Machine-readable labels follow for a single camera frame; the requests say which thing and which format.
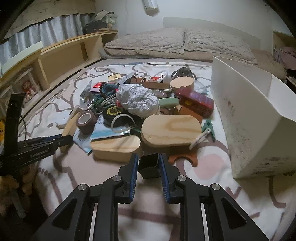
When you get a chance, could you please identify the white cardboard shoe box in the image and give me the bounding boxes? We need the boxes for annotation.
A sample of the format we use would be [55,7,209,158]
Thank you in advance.
[210,56,295,179]

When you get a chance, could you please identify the pile of clothes in closet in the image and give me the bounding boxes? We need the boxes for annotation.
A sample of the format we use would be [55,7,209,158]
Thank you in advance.
[273,46,296,78]

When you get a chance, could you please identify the mint green round case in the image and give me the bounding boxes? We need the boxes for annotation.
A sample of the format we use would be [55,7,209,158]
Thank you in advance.
[159,97,180,108]

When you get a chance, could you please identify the white hanging bag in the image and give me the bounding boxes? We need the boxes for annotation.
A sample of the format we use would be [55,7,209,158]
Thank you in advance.
[142,0,158,11]

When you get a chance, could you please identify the beige printed curtain valance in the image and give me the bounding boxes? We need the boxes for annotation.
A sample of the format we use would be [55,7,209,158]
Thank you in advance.
[4,0,95,39]

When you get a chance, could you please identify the round wooden lid box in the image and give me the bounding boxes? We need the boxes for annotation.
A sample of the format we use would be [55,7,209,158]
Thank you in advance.
[170,76,194,92]

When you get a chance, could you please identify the patterned cartoon blanket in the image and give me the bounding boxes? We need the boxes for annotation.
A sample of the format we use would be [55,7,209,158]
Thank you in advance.
[21,59,295,240]

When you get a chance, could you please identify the black yellow tape roll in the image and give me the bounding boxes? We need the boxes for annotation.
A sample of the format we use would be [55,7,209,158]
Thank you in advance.
[102,105,124,126]

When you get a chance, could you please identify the leaf shaped wooden block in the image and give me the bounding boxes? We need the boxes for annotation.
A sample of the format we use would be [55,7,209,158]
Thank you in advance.
[60,113,80,153]

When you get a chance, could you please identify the quilted beige pillow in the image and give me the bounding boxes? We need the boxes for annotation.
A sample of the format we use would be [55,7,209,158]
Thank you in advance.
[104,28,185,55]
[184,28,257,65]

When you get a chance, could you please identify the left quilted beige pillow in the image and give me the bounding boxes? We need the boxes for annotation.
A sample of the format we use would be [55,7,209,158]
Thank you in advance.
[104,28,185,55]

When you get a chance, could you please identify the small yellow card box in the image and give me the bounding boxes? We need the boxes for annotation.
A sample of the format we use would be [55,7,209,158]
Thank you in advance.
[108,73,121,82]

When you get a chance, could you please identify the grey window curtain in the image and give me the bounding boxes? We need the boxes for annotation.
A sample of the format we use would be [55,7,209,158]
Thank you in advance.
[1,14,93,65]

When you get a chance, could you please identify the red booklet packet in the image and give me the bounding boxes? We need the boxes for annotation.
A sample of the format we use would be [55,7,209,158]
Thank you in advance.
[90,82,106,92]

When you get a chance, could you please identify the green clothespin near box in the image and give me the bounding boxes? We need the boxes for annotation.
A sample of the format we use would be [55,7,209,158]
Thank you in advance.
[189,119,216,150]

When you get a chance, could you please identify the red cigarette box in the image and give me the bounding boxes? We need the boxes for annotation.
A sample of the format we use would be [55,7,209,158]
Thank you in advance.
[175,87,214,118]

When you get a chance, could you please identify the black bag on shelf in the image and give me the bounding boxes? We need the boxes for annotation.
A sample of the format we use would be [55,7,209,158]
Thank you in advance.
[83,20,110,34]

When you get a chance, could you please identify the brown leather cutout piece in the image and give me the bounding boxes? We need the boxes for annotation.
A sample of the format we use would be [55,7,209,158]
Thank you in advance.
[168,146,198,167]

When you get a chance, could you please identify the right quilted beige pillow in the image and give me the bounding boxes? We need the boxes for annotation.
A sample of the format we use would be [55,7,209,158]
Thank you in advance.
[184,28,257,65]

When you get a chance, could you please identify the white crochet yarn bundle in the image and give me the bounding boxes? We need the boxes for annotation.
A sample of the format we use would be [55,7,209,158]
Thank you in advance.
[116,84,160,119]

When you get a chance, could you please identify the beige folded duvet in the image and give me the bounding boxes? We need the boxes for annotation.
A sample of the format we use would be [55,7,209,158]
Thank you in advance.
[98,48,286,80]

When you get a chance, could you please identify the wooden bedside shelf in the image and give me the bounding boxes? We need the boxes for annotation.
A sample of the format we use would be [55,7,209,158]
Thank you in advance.
[1,30,118,113]

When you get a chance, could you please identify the brown tape roll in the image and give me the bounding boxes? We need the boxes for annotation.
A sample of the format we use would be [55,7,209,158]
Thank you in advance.
[76,111,97,135]

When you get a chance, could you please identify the small black box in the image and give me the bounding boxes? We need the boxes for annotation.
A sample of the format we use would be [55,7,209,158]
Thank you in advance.
[138,153,160,179]

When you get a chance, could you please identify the black hair claw clip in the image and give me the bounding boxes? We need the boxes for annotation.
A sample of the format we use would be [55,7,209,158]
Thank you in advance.
[171,67,197,80]

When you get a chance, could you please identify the rounded wooden block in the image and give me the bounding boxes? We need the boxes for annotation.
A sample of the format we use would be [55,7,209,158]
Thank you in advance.
[90,135,142,163]

